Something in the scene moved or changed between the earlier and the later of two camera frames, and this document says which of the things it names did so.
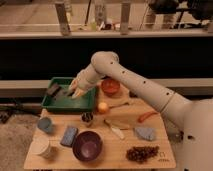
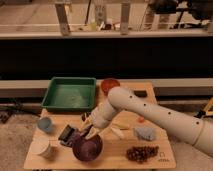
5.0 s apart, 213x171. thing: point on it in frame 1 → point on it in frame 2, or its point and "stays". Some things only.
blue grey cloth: x=145 y=133 stays
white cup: x=39 y=148 stays
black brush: x=54 y=89 → x=66 y=136
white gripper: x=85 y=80 → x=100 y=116
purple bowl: x=87 y=146 stays
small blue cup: x=45 y=124 stays
